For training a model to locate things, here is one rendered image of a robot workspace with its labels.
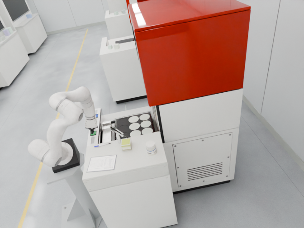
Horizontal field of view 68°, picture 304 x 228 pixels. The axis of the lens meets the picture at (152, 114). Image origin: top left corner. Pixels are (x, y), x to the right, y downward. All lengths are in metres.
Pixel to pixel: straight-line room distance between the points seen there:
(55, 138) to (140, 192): 0.77
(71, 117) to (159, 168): 0.72
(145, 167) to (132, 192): 0.30
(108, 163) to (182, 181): 0.96
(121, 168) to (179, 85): 0.74
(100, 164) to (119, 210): 0.48
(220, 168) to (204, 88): 1.00
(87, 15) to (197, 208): 8.51
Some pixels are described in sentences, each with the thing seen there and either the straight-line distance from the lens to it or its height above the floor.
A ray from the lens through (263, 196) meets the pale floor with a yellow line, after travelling 2.72.
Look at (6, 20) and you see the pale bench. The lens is 8.08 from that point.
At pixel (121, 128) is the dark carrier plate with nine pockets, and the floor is 0.90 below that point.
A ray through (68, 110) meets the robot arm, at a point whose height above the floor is 1.50.
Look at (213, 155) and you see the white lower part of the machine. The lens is 2.28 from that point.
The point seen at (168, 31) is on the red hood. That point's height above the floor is 1.76.
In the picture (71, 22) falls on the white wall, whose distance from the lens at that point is 9.98.
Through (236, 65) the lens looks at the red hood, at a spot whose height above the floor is 1.43.
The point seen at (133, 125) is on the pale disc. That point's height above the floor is 0.90.
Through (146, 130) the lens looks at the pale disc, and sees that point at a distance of 2.04.
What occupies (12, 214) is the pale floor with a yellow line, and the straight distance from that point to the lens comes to 3.27.
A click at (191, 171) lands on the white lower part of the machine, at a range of 2.37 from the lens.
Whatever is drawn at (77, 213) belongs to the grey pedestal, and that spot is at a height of 0.08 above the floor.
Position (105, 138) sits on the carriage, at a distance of 2.11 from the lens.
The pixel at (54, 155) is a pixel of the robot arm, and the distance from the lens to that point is 1.63.
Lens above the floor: 2.22
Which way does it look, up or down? 36 degrees down
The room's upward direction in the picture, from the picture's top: 11 degrees counter-clockwise
